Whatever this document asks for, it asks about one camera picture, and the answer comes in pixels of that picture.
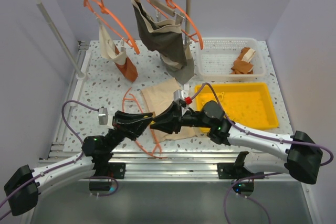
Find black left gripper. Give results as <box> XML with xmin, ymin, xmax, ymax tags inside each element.
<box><xmin>105</xmin><ymin>110</ymin><xmax>153</xmax><ymax>153</ymax></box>

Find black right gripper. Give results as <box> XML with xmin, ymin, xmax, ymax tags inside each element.
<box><xmin>150</xmin><ymin>101</ymin><xmax>212</xmax><ymax>135</ymax></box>

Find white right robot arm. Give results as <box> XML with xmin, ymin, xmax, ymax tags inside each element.
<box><xmin>150</xmin><ymin>101</ymin><xmax>323</xmax><ymax>185</ymax></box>

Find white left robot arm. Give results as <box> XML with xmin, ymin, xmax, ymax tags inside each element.
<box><xmin>1</xmin><ymin>108</ymin><xmax>153</xmax><ymax>216</ymax></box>

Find orange hanging underwear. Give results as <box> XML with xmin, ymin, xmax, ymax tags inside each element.
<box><xmin>113</xmin><ymin>46</ymin><xmax>138</xmax><ymax>82</ymax></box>

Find beige hanging underwear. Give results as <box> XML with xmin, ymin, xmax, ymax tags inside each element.
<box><xmin>98</xmin><ymin>21</ymin><xmax>127</xmax><ymax>66</ymax></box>

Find grey hanging underwear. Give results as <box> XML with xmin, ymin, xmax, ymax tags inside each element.
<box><xmin>131</xmin><ymin>0</ymin><xmax>195</xmax><ymax>84</ymax></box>

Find brown and cream underwear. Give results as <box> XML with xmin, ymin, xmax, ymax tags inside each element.
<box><xmin>230</xmin><ymin>47</ymin><xmax>256</xmax><ymax>74</ymax></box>

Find wooden clip hanger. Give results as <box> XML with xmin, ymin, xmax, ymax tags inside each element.
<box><xmin>146</xmin><ymin>0</ymin><xmax>186</xmax><ymax>24</ymax></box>

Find orange hanger with clothes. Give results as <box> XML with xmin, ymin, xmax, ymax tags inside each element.
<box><xmin>83</xmin><ymin>0</ymin><xmax>140</xmax><ymax>55</ymax></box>

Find pile of cream clothespins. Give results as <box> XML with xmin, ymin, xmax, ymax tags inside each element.
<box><xmin>201</xmin><ymin>91</ymin><xmax>237</xmax><ymax>120</ymax></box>

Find white plastic basket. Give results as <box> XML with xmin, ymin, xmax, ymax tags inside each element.
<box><xmin>195</xmin><ymin>37</ymin><xmax>266</xmax><ymax>81</ymax></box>

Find yellow plastic tray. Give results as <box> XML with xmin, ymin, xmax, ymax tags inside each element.
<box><xmin>194</xmin><ymin>82</ymin><xmax>280</xmax><ymax>133</ymax></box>

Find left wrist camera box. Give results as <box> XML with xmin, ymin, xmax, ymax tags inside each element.
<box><xmin>98</xmin><ymin>107</ymin><xmax>109</xmax><ymax>125</ymax></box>

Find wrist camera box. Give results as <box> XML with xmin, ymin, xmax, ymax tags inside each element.
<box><xmin>98</xmin><ymin>107</ymin><xmax>109</xmax><ymax>125</ymax></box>
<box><xmin>173</xmin><ymin>89</ymin><xmax>192</xmax><ymax>109</ymax></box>

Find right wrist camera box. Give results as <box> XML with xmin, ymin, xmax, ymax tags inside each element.
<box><xmin>173</xmin><ymin>89</ymin><xmax>192</xmax><ymax>109</ymax></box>

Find aluminium rail frame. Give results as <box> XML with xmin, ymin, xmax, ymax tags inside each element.
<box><xmin>34</xmin><ymin>40</ymin><xmax>312</xmax><ymax>183</ymax></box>

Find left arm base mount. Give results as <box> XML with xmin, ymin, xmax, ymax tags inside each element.
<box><xmin>89</xmin><ymin>162</ymin><xmax>126</xmax><ymax>194</ymax></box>

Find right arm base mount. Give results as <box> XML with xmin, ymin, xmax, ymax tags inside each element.
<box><xmin>217</xmin><ymin>151</ymin><xmax>265</xmax><ymax>196</ymax></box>

